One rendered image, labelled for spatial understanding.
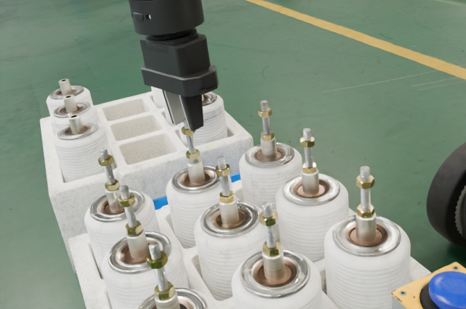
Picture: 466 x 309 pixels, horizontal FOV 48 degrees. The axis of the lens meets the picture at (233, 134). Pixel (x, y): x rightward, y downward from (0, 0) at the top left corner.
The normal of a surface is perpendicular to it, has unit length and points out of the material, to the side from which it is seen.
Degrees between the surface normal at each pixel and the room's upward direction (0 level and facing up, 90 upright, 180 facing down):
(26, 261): 0
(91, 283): 0
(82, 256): 0
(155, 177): 90
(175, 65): 90
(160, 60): 90
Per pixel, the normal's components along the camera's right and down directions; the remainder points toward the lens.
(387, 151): -0.12, -0.89
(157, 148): 0.36, 0.37
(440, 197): -0.90, 0.01
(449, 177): -0.81, -0.28
